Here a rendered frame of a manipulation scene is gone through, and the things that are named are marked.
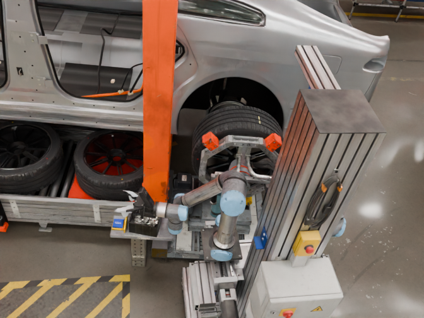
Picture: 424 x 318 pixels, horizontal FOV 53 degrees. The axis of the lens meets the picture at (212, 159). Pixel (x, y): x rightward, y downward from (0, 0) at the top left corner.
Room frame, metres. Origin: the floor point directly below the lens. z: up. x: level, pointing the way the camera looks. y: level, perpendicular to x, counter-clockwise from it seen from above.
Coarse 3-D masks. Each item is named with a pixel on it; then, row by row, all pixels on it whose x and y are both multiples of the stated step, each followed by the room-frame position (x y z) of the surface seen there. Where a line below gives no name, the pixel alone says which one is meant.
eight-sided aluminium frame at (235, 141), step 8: (232, 136) 2.05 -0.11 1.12; (240, 136) 2.06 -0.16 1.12; (224, 144) 2.00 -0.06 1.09; (232, 144) 2.00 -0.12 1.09; (240, 144) 2.01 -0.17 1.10; (248, 144) 2.02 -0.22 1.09; (256, 144) 2.02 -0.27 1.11; (264, 144) 2.03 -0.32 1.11; (208, 152) 1.99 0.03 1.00; (216, 152) 1.99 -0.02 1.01; (264, 152) 2.03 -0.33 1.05; (272, 152) 2.04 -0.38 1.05; (272, 160) 2.03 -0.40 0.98; (200, 168) 1.98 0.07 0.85; (200, 176) 1.98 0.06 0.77; (208, 176) 2.04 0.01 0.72; (256, 184) 2.07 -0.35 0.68; (248, 192) 2.03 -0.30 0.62; (256, 192) 2.03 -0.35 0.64
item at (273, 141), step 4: (268, 136) 2.10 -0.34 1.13; (272, 136) 2.07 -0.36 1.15; (276, 136) 2.08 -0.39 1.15; (268, 140) 2.06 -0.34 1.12; (272, 140) 2.04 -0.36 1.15; (276, 140) 2.04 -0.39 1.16; (280, 140) 2.07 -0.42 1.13; (268, 144) 2.03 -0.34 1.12; (272, 144) 2.03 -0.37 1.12; (276, 144) 2.03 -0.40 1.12; (280, 144) 2.04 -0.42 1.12; (268, 148) 2.03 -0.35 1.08; (272, 148) 2.03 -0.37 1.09; (276, 148) 2.03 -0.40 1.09
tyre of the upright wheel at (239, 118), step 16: (224, 112) 2.24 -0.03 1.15; (240, 112) 2.23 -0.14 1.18; (256, 112) 2.27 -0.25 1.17; (208, 128) 2.14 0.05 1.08; (224, 128) 2.09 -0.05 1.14; (240, 128) 2.09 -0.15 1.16; (256, 128) 2.11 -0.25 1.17; (272, 128) 2.19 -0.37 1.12; (192, 144) 2.16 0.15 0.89; (192, 160) 2.06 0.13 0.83
